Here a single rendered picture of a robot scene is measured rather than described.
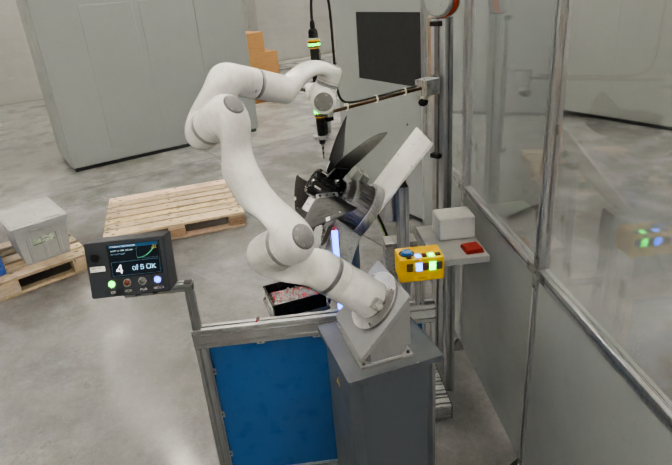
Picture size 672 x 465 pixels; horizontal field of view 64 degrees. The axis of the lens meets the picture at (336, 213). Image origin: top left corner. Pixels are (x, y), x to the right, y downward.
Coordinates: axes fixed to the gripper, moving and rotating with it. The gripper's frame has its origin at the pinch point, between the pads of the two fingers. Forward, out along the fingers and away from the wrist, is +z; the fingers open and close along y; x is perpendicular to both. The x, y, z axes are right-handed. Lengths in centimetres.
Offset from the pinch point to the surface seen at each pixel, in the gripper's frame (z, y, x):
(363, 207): -1, 14, -51
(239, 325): -37, -38, -77
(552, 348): -59, 71, -86
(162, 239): -40, -57, -39
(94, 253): -40, -80, -41
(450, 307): 11, 55, -113
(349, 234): -4, 8, -61
